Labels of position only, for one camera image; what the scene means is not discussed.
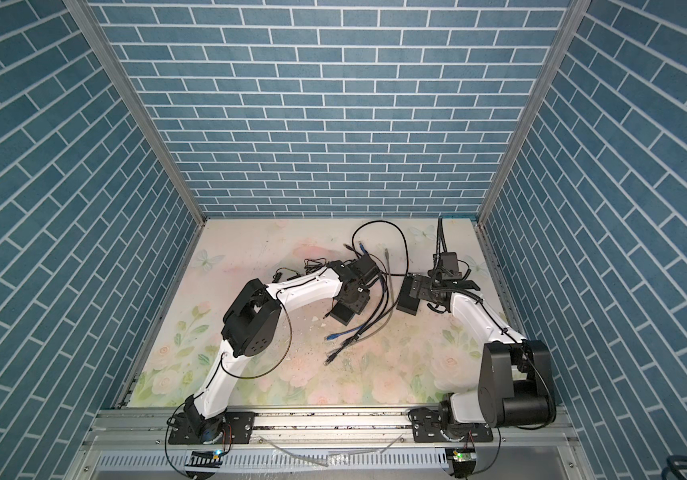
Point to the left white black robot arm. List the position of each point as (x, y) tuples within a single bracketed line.
[(249, 325)]

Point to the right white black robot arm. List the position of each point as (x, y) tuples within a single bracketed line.
[(515, 387)]

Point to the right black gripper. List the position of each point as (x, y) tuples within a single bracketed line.
[(423, 290)]

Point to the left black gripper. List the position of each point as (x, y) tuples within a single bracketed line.
[(365, 292)]

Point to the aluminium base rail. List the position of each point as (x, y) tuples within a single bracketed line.
[(328, 443)]

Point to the black network switch blue ports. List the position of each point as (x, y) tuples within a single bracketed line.
[(343, 311)]

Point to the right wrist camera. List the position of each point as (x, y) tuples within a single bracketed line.
[(447, 267)]

